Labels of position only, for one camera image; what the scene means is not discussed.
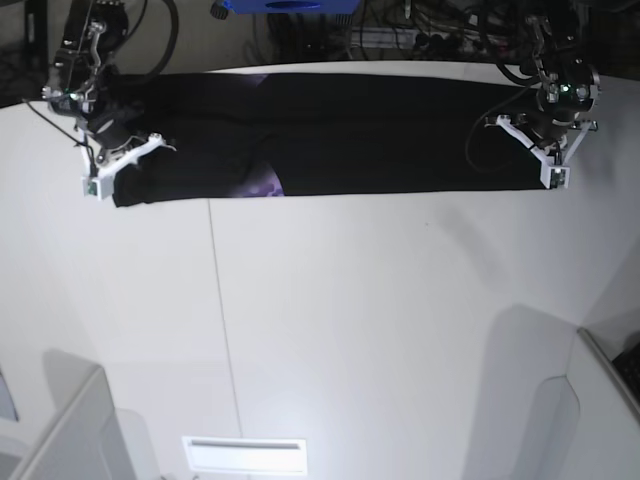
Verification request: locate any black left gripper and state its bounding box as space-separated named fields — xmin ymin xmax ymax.
xmin=524 ymin=108 xmax=580 ymax=150

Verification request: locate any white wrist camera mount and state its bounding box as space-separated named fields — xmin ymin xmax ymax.
xmin=81 ymin=133 xmax=176 ymax=200
xmin=484 ymin=114 xmax=599 ymax=190

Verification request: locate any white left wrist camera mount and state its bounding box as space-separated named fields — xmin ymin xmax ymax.
xmin=484 ymin=114 xmax=599 ymax=190

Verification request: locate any black keyboard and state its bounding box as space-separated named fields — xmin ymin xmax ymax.
xmin=613 ymin=344 xmax=640 ymax=400

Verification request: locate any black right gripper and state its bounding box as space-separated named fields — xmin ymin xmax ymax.
xmin=79 ymin=97 xmax=144 ymax=150

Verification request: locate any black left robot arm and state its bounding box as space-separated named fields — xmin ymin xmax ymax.
xmin=478 ymin=1 xmax=600 ymax=150

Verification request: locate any black T-shirt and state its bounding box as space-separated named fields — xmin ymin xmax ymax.
xmin=112 ymin=73 xmax=542 ymax=207

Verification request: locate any blue box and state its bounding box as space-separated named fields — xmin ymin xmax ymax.
xmin=221 ymin=0 xmax=360 ymax=15

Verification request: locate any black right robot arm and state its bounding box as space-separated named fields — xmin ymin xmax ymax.
xmin=42 ymin=1 xmax=179 ymax=151

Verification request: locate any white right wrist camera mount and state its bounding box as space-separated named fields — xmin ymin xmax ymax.
xmin=81 ymin=133 xmax=176 ymax=200

